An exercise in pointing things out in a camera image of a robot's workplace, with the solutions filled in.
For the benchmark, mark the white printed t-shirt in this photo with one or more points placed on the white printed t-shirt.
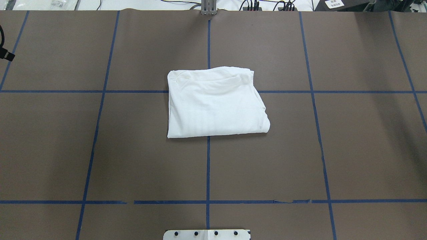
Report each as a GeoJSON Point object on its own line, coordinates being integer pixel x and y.
{"type": "Point", "coordinates": [214, 102]}

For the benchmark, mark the aluminium frame post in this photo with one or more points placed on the aluminium frame post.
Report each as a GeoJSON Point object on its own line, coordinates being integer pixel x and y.
{"type": "Point", "coordinates": [209, 7]}

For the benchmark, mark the white central pedestal column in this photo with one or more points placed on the white central pedestal column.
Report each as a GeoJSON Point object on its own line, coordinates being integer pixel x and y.
{"type": "Point", "coordinates": [207, 234]}

